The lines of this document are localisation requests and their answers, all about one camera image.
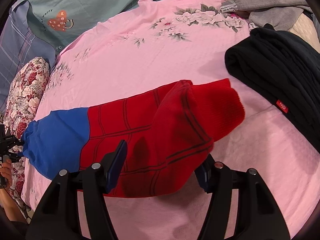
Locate pink floral bed sheet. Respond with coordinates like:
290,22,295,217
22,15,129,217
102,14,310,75
35,0,319,239

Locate blue and red pants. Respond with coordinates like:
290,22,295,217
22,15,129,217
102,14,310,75
22,79,245,198

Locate blue plaid pillow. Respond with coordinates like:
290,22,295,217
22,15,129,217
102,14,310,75
0,1,56,114

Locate grey sweatshirt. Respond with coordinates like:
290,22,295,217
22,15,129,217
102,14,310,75
220,0,313,31

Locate black folded garment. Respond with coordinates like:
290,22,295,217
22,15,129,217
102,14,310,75
225,24,319,150

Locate person's left forearm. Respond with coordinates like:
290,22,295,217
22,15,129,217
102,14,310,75
0,189,27,224

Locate cream quilted pillow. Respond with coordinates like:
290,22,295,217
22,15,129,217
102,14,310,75
215,0,320,52

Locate red floral pillow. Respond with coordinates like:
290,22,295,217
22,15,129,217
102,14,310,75
4,57,49,208

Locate person's left hand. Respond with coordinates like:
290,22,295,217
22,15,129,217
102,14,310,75
0,158,12,189

